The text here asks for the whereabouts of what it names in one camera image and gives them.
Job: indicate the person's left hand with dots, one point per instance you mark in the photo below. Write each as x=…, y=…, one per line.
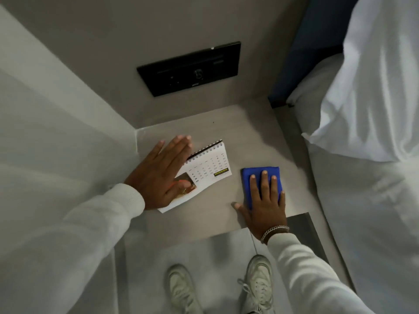
x=155, y=179

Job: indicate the person's right hand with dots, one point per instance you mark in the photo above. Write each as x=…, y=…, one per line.
x=266, y=215

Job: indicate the person's left thumb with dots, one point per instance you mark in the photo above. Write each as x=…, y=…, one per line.
x=185, y=188

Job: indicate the person's left little finger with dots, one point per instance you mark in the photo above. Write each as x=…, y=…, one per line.
x=156, y=151

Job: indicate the person's right thumb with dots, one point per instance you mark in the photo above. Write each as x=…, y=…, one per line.
x=241, y=209

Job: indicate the person's right little finger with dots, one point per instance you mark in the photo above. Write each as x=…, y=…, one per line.
x=282, y=201

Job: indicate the person's right middle finger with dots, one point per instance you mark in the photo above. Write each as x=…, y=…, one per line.
x=265, y=188

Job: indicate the blue cleaning cloth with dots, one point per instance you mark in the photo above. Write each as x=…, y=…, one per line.
x=253, y=171

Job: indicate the white spiral desk calendar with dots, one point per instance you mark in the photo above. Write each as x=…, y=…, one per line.
x=209, y=166

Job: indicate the person's left forearm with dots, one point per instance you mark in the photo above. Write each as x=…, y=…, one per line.
x=75, y=245

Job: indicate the person's right forearm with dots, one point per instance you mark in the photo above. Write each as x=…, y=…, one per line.
x=311, y=277

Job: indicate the person's right white shoe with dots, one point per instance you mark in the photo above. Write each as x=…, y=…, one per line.
x=258, y=284

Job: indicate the person's white shoe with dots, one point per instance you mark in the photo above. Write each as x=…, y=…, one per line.
x=258, y=284
x=181, y=291

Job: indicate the white bed sheet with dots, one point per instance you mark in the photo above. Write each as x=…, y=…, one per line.
x=370, y=219

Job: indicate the person's left white shoe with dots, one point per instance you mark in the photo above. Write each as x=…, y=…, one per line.
x=181, y=291

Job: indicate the dark blue headboard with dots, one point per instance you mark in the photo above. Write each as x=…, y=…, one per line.
x=311, y=52

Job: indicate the white pillow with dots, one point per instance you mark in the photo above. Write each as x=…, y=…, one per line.
x=373, y=88

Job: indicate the black wall control panel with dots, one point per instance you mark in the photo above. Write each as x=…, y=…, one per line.
x=188, y=70

